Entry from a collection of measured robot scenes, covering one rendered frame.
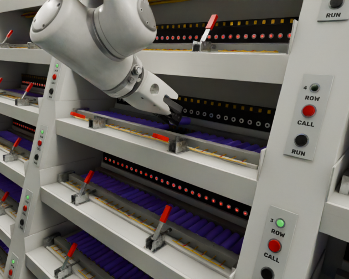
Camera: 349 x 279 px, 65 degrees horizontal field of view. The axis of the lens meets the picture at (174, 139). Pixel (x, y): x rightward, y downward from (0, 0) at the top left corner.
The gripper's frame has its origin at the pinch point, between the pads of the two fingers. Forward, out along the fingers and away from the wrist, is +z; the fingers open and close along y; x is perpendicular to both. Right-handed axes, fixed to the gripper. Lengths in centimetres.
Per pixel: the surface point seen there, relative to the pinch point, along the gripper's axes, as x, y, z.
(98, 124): 6.8, 19.5, -1.5
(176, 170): 11.3, -8.3, -1.8
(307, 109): -2.5, -28.8, -6.8
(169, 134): 4.2, -1.4, 0.6
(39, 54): -9, 55, -8
